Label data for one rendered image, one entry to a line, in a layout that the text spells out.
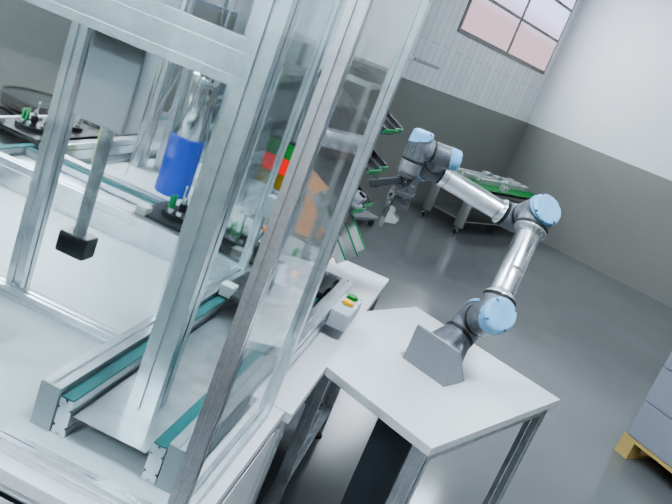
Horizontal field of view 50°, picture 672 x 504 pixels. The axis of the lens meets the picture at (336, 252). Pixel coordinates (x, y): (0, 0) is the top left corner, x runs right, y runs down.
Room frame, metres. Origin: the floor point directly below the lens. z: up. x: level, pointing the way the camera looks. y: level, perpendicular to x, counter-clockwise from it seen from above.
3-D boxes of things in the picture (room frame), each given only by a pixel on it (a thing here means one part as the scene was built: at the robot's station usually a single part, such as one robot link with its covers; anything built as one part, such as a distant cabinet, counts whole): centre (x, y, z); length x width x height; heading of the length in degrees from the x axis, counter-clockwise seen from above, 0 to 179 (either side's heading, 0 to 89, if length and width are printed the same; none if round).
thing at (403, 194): (2.44, -0.14, 1.37); 0.09 x 0.08 x 0.12; 81
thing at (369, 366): (2.32, -0.42, 0.84); 0.90 x 0.70 x 0.03; 144
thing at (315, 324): (2.13, -0.01, 0.91); 0.89 x 0.06 x 0.11; 171
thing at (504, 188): (10.25, -1.76, 0.39); 2.24 x 0.80 x 0.77; 144
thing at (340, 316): (2.31, -0.10, 0.93); 0.21 x 0.07 x 0.06; 171
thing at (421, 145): (2.44, -0.13, 1.53); 0.09 x 0.08 x 0.11; 104
